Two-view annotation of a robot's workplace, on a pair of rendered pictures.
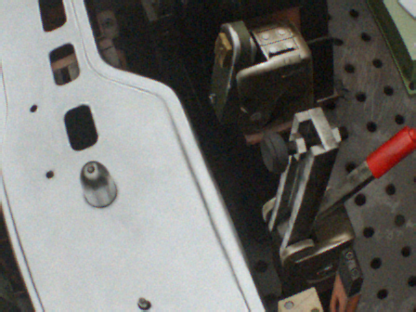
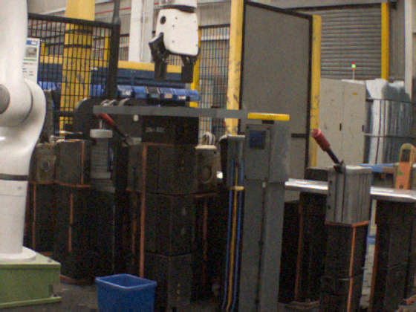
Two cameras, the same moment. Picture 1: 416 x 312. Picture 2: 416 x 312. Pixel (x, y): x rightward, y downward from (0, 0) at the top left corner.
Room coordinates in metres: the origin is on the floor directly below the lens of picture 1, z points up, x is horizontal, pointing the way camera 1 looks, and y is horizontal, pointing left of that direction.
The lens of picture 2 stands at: (2.31, -1.09, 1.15)
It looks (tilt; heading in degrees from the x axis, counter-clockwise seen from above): 3 degrees down; 140
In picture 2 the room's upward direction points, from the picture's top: 2 degrees clockwise
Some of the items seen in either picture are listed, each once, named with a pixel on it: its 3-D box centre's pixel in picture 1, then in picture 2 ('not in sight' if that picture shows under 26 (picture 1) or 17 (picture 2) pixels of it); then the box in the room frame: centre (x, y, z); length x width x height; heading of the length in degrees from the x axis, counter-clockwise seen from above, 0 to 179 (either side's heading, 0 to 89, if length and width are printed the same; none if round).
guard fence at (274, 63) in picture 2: not in sight; (273, 141); (-1.41, 2.65, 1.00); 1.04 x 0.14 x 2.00; 94
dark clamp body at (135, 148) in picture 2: not in sight; (146, 218); (0.81, -0.02, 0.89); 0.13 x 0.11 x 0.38; 100
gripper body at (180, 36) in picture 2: not in sight; (176, 30); (1.03, -0.12, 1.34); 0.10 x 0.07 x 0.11; 103
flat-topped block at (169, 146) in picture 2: not in sight; (166, 217); (1.03, -0.12, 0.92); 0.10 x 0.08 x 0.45; 10
